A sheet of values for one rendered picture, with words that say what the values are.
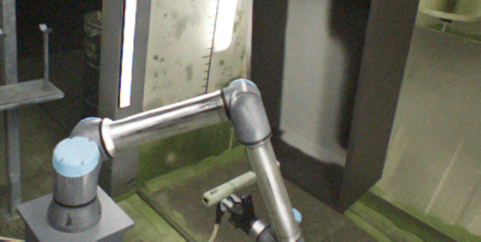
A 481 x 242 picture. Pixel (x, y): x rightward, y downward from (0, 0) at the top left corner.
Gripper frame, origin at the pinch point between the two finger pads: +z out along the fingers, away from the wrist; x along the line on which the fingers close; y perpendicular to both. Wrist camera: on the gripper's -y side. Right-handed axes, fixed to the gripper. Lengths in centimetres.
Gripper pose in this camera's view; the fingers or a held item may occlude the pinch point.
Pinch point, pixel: (222, 193)
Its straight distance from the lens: 210.8
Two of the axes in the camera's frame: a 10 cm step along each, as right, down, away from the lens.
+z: -6.5, -4.5, 6.2
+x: 7.5, -2.2, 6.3
